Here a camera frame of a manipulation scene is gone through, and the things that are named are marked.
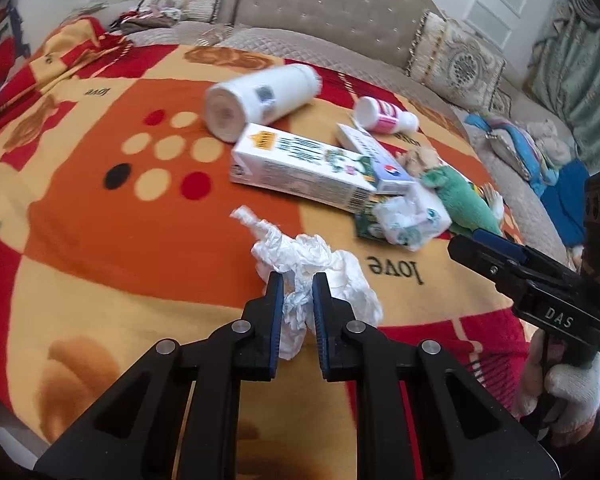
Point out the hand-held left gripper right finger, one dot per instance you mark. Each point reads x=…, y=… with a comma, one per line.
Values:
x=319, y=310

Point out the person's right hand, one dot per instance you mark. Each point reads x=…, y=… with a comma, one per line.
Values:
x=575, y=385

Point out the orange red printed blanket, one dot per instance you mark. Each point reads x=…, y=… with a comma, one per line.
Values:
x=80, y=240

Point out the white panelled door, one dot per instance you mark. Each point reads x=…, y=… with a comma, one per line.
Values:
x=500, y=0

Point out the green plush toy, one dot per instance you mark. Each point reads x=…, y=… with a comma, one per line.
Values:
x=460, y=200

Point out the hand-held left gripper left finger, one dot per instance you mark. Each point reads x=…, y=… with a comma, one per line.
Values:
x=276, y=310

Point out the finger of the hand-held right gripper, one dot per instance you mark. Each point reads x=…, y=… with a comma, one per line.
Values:
x=480, y=260
x=497, y=244

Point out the green printed packet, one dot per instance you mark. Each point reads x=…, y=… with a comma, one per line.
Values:
x=365, y=222

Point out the small white pink-label bottle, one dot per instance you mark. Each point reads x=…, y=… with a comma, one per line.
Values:
x=387, y=116

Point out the white cylindrical bottle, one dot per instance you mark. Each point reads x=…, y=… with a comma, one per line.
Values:
x=260, y=97

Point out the white drink carton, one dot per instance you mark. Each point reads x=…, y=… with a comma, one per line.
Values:
x=300, y=165

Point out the white tissue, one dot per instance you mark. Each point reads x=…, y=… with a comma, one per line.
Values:
x=305, y=260

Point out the small beige fringed pillow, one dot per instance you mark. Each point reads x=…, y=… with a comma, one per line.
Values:
x=190, y=2

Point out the pale green curtain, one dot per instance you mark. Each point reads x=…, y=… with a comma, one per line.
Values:
x=580, y=60

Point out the beige tufted sofa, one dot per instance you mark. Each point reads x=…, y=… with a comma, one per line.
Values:
x=330, y=15

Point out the white cardboard box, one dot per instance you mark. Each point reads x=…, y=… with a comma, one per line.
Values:
x=385, y=167

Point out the large ornate patterned pillow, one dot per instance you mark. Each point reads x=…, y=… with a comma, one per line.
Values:
x=460, y=60

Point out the beige cloth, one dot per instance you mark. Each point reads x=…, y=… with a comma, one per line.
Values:
x=419, y=160

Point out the white green wrapper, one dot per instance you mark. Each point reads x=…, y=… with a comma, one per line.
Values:
x=410, y=220

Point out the red brown clothes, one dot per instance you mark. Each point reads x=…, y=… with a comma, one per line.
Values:
x=140, y=17

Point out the dark blue cloth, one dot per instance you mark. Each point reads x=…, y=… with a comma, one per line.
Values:
x=567, y=200

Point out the pile of colourful clothes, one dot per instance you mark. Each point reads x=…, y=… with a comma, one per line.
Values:
x=515, y=140

